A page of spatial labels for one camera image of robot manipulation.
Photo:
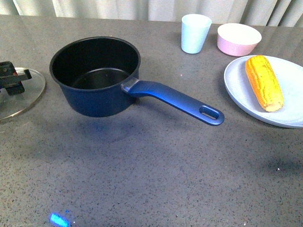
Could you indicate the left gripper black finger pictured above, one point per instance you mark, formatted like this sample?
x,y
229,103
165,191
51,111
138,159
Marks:
x,y
10,80

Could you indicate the glass lid with blue knob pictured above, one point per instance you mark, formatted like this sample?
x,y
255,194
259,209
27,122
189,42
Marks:
x,y
11,106

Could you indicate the yellow corn cob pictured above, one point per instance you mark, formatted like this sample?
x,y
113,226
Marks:
x,y
264,83

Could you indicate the dark blue saucepan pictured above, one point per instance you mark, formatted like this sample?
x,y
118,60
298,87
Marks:
x,y
99,77

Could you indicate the light blue plastic cup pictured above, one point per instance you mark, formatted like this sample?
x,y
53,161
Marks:
x,y
194,30

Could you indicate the pink bowl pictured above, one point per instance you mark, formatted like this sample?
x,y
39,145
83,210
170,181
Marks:
x,y
236,39

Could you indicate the light blue plate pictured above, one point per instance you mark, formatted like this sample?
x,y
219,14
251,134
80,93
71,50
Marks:
x,y
290,78

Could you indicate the white curtain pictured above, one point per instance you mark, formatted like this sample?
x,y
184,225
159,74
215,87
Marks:
x,y
287,13

